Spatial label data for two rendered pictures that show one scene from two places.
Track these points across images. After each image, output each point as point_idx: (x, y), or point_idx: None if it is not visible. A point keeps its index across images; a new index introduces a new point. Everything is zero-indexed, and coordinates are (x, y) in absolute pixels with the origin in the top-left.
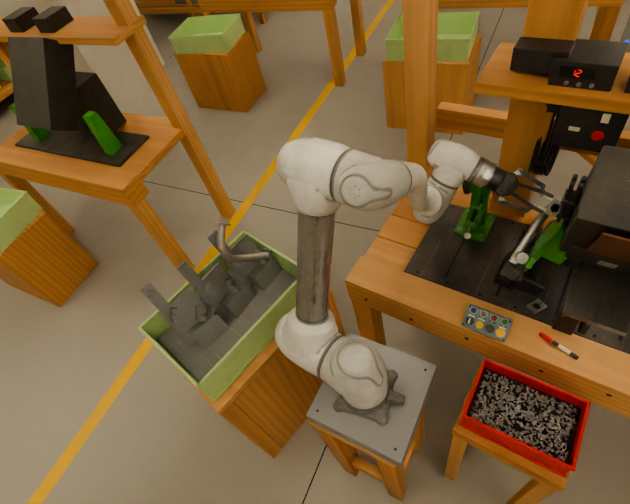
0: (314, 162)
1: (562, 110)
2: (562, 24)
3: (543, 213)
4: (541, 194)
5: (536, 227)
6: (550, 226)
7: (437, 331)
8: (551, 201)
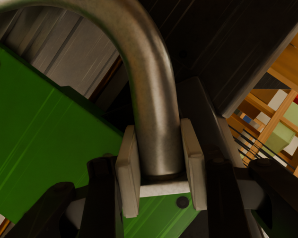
0: None
1: None
2: None
3: (93, 20)
4: (202, 189)
5: (14, 9)
6: (85, 142)
7: None
8: (186, 188)
